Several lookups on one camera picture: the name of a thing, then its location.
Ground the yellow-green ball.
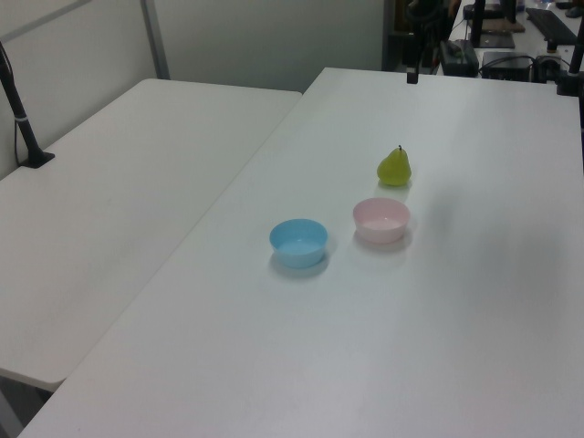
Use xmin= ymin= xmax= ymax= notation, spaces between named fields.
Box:
xmin=376 ymin=144 xmax=413 ymax=187

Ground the blue plastic bowl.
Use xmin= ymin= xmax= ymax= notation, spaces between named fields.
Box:
xmin=268 ymin=218 xmax=329 ymax=269

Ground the pink plastic bowl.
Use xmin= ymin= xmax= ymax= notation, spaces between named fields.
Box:
xmin=352 ymin=197 xmax=412 ymax=244

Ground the white folding side table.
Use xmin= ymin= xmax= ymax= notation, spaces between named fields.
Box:
xmin=0 ymin=78 xmax=305 ymax=385

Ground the black pole clamp stand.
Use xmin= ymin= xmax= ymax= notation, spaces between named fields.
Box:
xmin=405 ymin=26 xmax=420 ymax=86

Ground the dark grey desk device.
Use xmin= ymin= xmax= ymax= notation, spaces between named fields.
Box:
xmin=437 ymin=39 xmax=480 ymax=77

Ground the black electronics box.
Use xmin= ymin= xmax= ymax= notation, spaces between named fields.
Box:
xmin=481 ymin=50 xmax=535 ymax=79

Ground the black monitor stand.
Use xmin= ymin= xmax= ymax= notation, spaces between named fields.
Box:
xmin=469 ymin=0 xmax=516 ymax=49

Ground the black leaning clamp stand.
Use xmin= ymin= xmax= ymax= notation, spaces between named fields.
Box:
xmin=554 ymin=25 xmax=584 ymax=98

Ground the black keyboard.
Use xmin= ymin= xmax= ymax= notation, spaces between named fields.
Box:
xmin=524 ymin=6 xmax=577 ymax=40

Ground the black camera pole with base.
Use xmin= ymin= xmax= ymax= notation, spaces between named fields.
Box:
xmin=0 ymin=40 xmax=56 ymax=170

